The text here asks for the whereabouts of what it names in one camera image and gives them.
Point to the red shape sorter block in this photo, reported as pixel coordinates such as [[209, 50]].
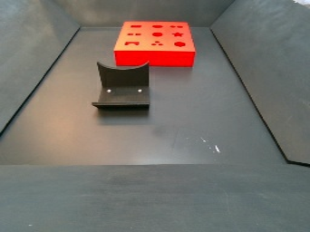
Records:
[[157, 43]]

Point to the black curved holder stand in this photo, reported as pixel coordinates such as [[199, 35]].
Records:
[[124, 87]]

